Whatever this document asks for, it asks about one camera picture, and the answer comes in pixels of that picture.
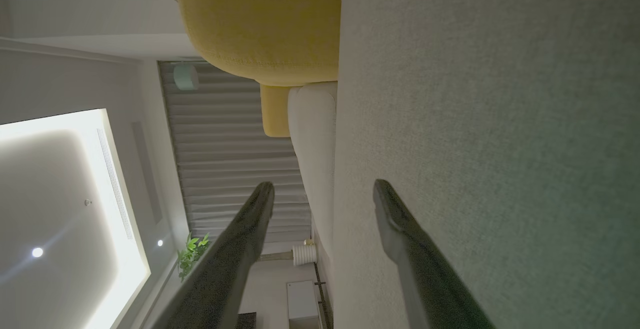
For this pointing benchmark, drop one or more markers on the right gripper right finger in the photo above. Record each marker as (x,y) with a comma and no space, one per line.
(425,279)

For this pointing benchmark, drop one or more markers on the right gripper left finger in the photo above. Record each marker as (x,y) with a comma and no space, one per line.
(225,269)

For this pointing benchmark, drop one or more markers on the green potted plant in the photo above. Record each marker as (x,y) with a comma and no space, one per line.
(192,254)

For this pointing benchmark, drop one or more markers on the white ribbed basket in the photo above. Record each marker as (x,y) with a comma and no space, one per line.
(305,255)

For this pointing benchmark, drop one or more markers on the white low cabinet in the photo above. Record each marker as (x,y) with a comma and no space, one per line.
(302,301)

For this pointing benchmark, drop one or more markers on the grey pleated curtain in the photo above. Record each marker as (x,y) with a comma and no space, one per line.
(225,159)

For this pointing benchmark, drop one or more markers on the long white air vent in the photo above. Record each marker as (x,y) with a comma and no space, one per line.
(115,184)

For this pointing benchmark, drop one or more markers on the grey sofa seat cushion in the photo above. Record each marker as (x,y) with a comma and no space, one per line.
(312,154)

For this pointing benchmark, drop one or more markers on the small yellow sofa back cushion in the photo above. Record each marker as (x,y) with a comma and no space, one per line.
(274,111)

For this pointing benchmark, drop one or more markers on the large grey sofa chaise cushion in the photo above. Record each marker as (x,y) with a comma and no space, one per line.
(500,119)

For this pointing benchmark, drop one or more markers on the round white ceiling device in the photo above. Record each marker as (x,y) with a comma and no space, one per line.
(185,76)

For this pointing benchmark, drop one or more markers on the large yellow sofa back cushion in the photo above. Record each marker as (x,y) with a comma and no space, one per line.
(260,19)

